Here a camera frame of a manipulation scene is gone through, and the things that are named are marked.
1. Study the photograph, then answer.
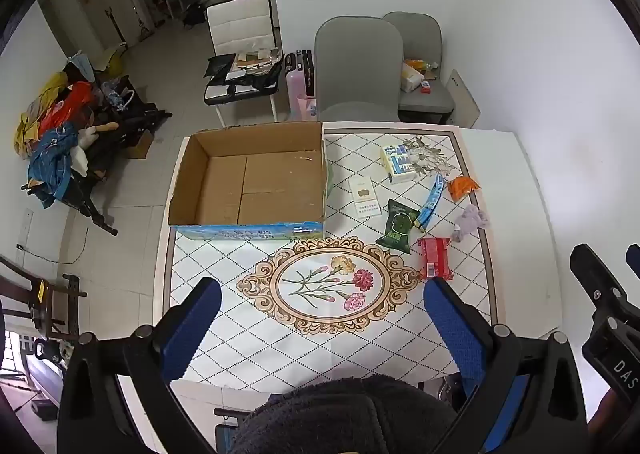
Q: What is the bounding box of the pile of clothes on rack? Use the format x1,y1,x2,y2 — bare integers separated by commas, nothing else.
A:
22,77,173,237

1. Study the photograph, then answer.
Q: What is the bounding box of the small cardboard box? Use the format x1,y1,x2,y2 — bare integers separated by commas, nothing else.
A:
122,127,155,160

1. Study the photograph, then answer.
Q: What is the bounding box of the black bag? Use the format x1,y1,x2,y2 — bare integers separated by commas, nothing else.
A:
204,53,285,100

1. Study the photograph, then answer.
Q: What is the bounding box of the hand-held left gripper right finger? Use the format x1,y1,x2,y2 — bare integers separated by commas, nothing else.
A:
422,277,588,454

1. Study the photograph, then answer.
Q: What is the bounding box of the red packet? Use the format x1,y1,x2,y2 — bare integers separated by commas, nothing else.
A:
417,235,455,281

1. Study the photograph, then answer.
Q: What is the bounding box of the white blue tissue pack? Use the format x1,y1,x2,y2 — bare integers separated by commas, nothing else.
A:
380,143,418,184

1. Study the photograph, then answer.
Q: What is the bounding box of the blue garment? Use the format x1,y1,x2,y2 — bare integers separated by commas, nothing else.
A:
27,123,81,209

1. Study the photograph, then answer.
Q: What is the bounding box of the black floor cable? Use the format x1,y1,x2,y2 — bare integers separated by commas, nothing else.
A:
17,227,91,265

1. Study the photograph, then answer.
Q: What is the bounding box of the green snack packet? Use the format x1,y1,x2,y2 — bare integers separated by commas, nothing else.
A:
375,198,422,255

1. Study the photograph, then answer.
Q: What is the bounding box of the red plastic bag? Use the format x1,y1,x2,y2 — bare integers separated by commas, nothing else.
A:
37,82,96,135

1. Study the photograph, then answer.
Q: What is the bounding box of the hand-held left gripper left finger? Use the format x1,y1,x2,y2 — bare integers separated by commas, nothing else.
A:
57,277,223,454

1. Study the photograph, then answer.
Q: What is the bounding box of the white chair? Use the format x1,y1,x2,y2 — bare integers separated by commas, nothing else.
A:
204,0,281,127

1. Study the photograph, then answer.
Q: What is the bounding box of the dark wooden stand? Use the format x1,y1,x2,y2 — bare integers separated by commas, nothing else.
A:
0,254,88,350

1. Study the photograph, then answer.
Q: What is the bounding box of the long blue packet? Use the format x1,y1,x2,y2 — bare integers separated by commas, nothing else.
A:
416,173,447,233

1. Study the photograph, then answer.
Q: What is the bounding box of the person's dark fleece clothing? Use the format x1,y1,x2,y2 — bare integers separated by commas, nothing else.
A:
227,376,458,454

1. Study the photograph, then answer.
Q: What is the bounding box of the yellow garment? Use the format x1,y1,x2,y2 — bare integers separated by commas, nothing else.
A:
12,72,68,157

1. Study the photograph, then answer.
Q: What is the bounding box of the orange snack packet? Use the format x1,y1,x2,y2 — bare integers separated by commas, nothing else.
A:
446,175,482,204

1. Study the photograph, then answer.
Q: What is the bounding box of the black case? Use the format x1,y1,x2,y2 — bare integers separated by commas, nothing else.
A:
295,49,316,98

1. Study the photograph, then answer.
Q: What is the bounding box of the stack of papers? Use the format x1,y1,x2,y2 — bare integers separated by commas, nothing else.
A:
235,48,281,70

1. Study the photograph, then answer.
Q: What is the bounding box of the white cigarette pack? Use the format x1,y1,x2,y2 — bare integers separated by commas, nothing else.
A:
349,177,382,220

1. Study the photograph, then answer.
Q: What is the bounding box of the pink suitcase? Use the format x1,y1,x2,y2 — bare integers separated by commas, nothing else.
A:
285,53,317,121

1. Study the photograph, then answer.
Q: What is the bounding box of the white board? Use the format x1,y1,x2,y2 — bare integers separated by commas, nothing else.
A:
445,68,482,129

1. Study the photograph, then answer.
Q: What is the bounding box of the grey chair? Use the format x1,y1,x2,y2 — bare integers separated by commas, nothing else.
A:
314,16,405,124
382,11,456,125

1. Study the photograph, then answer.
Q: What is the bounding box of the floral printed table mat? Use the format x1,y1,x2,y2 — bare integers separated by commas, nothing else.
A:
161,127,501,395

